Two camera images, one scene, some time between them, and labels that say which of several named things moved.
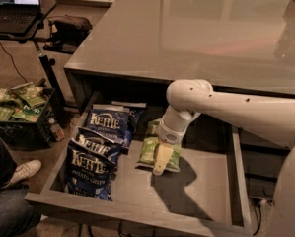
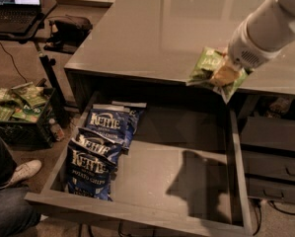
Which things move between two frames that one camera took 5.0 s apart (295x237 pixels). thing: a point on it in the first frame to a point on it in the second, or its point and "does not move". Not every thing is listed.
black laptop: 14,8 does not move
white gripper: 171,135 to 244,51
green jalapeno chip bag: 147,151 to 204,67
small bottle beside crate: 55,129 does not move
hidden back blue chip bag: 134,117 does not move
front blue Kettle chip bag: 89,172 does not move
